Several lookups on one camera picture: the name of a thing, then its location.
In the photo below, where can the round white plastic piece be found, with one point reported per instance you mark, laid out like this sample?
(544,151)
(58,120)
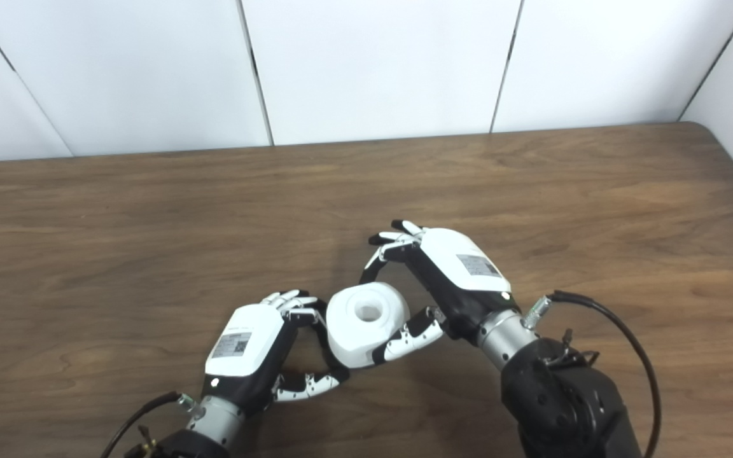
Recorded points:
(360,334)

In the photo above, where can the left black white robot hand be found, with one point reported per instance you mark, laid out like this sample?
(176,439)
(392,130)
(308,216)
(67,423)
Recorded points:
(245,343)

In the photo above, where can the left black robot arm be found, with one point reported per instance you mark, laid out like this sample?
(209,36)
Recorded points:
(217,423)

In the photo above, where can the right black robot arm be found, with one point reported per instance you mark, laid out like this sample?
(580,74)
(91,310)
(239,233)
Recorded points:
(564,401)

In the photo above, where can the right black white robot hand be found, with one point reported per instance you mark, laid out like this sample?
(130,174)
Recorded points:
(462,273)

